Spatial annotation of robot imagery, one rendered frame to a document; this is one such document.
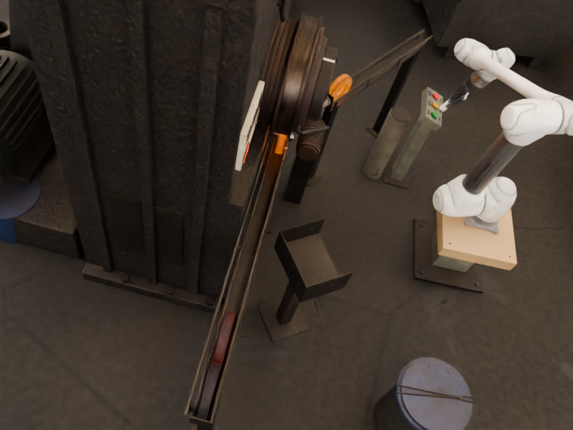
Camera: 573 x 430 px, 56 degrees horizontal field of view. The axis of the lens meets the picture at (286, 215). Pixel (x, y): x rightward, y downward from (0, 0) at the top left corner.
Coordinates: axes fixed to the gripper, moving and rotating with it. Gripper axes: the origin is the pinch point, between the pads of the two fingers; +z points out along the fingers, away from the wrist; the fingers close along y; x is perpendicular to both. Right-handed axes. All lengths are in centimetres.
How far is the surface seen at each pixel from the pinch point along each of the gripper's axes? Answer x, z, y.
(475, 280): 68, 46, 55
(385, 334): 24, 64, 101
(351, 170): -6, 75, -1
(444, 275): 51, 52, 58
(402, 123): -10.0, 22.4, 2.4
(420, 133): 5.2, 25.1, -2.4
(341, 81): -56, 11, 15
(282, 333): -25, 81, 115
